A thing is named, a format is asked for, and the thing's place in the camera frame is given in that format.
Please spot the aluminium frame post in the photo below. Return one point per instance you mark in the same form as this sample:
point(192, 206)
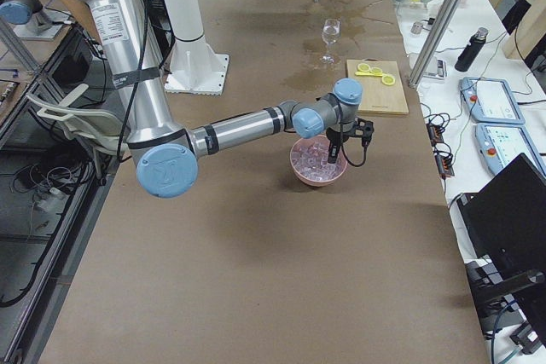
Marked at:
point(444, 16)

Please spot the teach pendant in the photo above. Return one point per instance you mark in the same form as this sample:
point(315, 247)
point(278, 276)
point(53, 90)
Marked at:
point(490, 100)
point(499, 144)

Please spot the lemon slice one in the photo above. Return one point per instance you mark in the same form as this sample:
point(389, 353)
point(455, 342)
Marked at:
point(363, 67)

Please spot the lemon slice three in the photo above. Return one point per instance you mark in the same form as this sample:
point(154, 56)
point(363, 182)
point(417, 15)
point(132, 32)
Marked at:
point(388, 80)

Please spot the pink bowl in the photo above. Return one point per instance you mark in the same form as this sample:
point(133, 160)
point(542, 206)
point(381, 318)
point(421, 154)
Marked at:
point(317, 178)

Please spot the teach pendant near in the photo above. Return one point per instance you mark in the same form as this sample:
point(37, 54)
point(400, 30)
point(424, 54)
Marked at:
point(499, 144)

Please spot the black monitor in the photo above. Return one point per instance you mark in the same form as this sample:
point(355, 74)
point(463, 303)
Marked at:
point(506, 221)

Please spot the clear wine glass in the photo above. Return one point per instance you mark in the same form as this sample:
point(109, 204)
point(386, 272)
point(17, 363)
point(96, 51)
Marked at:
point(330, 35)

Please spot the white plastic chair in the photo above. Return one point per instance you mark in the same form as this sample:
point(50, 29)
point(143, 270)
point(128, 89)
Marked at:
point(100, 126)

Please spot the white pedestal column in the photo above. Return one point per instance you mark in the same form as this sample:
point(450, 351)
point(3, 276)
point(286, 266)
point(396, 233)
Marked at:
point(194, 66)

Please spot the lemon slice two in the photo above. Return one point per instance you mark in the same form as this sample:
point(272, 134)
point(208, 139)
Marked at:
point(375, 71)

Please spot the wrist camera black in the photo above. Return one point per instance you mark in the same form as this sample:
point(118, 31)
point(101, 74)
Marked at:
point(364, 129)

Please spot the wooden cutting board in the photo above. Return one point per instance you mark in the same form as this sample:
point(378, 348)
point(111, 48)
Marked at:
point(377, 97)

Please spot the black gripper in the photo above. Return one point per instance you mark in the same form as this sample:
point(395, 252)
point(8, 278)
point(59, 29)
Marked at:
point(335, 136)

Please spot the pile of clear ice cubes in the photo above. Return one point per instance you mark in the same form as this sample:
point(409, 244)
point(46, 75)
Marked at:
point(313, 161)

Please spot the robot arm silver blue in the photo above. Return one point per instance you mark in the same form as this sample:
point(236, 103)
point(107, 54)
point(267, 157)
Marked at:
point(165, 153)
point(20, 12)

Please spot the teach pendant far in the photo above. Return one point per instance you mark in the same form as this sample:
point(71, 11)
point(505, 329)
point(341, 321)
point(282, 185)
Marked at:
point(490, 100)

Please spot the black thermos bottle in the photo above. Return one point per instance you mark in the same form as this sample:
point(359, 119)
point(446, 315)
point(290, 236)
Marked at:
point(472, 49)

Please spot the yellow plastic stick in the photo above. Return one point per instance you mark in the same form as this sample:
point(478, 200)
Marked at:
point(370, 74)

